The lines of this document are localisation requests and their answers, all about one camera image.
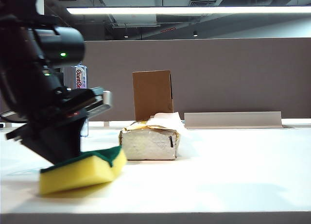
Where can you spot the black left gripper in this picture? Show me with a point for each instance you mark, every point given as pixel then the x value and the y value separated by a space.
pixel 51 112

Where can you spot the yellow green sponge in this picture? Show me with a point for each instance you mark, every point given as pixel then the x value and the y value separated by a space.
pixel 77 173

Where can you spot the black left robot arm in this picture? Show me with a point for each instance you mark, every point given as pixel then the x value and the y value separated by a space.
pixel 22 63

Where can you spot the clear Ganten water bottle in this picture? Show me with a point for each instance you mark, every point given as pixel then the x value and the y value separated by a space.
pixel 81 78

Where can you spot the gold white tissue pack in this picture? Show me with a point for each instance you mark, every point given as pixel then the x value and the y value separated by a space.
pixel 148 146

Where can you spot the tall brown cardboard box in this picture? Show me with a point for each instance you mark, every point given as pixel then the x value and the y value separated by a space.
pixel 153 92

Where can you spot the white tissue sheet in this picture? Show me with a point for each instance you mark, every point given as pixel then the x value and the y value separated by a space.
pixel 170 120

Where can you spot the large brown desk partition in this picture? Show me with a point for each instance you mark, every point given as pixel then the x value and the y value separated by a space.
pixel 218 75

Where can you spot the long ceiling light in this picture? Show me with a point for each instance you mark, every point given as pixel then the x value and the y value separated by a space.
pixel 184 10

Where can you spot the white partition bracket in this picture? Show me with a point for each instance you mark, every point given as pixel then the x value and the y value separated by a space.
pixel 107 124

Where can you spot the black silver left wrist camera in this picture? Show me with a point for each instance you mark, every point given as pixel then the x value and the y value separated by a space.
pixel 97 102

